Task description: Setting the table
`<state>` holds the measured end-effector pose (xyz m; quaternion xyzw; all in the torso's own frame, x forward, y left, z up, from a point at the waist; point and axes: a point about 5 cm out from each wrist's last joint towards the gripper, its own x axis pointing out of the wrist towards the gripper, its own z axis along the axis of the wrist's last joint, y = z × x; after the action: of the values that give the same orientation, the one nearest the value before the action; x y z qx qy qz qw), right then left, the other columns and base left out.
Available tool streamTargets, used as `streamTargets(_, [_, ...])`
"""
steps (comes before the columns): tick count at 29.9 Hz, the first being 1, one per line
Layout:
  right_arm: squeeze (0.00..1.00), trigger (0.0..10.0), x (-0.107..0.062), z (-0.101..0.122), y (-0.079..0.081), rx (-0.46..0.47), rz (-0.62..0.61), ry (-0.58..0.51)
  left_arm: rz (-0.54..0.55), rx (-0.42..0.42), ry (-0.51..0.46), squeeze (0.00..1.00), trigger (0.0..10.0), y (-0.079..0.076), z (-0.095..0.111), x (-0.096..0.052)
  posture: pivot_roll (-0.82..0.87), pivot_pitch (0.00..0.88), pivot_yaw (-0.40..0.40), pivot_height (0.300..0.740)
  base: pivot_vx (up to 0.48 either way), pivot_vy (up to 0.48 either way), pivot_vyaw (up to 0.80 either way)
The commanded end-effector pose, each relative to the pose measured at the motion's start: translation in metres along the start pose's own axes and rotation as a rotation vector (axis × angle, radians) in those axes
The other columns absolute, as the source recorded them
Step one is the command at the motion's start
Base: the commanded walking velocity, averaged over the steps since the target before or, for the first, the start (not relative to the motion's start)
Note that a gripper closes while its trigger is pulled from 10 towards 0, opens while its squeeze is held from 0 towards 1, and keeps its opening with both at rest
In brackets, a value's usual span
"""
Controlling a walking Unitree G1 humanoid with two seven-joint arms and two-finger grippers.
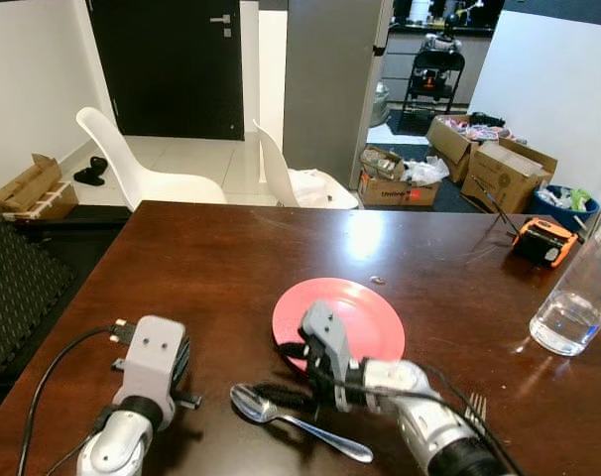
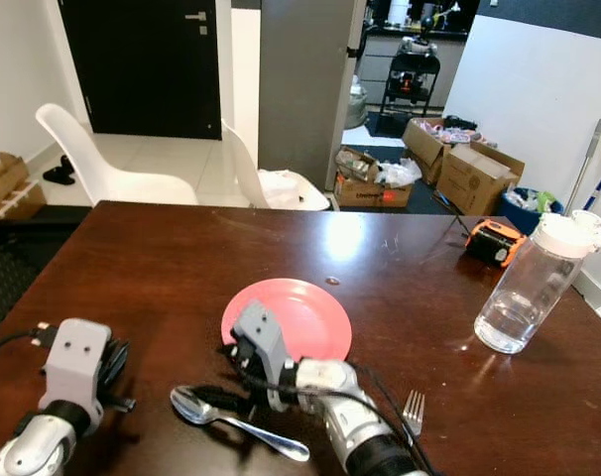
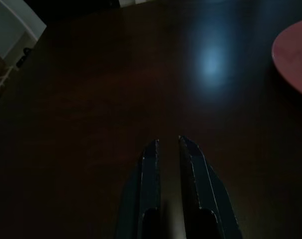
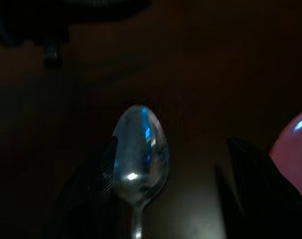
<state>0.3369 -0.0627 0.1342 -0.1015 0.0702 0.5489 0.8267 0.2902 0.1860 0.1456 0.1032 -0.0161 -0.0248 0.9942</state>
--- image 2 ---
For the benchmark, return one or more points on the black foam mat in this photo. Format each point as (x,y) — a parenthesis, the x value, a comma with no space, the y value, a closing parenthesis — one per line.
(3,288)

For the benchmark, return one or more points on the blue bin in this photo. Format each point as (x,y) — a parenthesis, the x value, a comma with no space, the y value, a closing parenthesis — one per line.
(519,213)

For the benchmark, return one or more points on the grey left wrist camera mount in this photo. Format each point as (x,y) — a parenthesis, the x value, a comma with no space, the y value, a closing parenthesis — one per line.
(75,362)

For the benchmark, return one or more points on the grey open door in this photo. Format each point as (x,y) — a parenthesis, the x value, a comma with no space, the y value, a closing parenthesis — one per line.
(305,89)

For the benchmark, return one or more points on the white plastic bag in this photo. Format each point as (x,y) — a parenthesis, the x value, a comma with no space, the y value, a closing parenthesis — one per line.
(279,186)

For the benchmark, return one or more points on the large closed cardboard box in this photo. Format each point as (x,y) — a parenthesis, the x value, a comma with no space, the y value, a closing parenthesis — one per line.
(474,178)

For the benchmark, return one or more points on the open cardboard box with clutter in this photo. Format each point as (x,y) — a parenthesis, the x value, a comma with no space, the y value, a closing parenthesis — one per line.
(421,147)

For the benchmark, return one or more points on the black wheeled cart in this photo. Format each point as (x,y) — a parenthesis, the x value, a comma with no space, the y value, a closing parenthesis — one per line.
(410,84)

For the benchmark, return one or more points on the black door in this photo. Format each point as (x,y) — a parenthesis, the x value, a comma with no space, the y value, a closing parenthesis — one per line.
(142,69)

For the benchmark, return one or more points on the small round metal piece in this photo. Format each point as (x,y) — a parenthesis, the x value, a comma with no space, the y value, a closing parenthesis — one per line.
(332,282)

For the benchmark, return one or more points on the white plastic chair with bag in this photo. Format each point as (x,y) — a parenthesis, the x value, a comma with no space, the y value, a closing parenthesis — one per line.
(241,174)

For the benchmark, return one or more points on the red round plate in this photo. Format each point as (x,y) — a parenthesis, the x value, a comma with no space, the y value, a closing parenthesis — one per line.
(305,312)

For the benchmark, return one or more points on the silver metal fork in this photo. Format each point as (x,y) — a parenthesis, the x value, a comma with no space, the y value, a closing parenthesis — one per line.
(414,409)

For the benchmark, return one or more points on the printed cardboard box with bags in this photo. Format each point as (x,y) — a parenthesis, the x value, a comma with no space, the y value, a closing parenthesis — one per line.
(365,190)

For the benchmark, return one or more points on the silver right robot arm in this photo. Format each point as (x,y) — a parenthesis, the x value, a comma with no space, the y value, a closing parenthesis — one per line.
(355,421)

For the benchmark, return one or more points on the clear bottle with white lid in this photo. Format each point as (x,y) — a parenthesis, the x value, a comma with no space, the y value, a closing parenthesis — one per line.
(534,288)

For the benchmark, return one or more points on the black shoe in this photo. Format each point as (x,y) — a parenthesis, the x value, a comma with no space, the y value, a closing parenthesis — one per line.
(60,171)

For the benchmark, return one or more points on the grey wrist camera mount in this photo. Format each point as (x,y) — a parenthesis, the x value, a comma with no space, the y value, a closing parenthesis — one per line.
(259,332)
(75,362)

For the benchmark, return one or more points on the silver metal spoon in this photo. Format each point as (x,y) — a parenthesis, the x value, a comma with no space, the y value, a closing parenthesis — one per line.
(187,404)

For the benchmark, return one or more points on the orange and black tape measure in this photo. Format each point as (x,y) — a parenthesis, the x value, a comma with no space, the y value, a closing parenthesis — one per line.
(496,243)

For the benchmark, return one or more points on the small flat cardboard box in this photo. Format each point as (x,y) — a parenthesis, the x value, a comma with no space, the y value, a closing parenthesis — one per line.
(3,183)

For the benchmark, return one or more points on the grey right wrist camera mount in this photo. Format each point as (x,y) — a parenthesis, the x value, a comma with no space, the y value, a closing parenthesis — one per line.
(259,332)

